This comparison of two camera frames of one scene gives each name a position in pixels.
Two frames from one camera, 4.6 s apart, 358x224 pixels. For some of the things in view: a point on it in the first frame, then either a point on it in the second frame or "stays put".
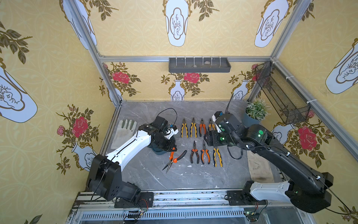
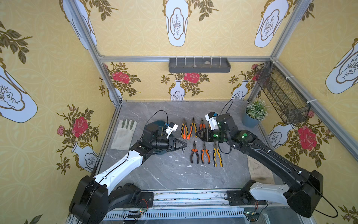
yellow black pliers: (193, 123) stays put
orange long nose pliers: (173, 160) to (195, 150)
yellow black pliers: (215, 150) stays put
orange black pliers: (203, 153) stays put
